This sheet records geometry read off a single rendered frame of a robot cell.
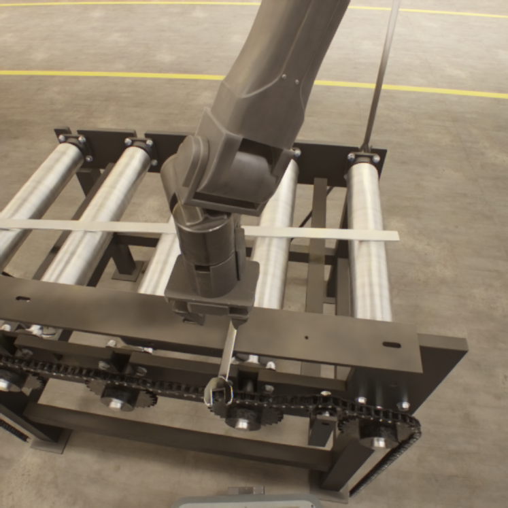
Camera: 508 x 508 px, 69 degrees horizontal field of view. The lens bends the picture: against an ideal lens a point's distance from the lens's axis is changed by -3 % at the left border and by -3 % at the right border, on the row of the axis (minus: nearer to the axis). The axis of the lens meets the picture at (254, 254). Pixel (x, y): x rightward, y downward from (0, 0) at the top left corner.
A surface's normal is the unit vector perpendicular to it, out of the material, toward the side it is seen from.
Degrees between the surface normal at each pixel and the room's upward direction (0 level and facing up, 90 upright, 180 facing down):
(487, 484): 0
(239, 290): 0
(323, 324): 0
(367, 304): 20
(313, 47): 85
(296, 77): 85
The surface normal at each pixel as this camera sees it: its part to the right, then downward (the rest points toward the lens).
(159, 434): -0.02, -0.66
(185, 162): -0.84, -0.08
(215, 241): 0.43, 0.67
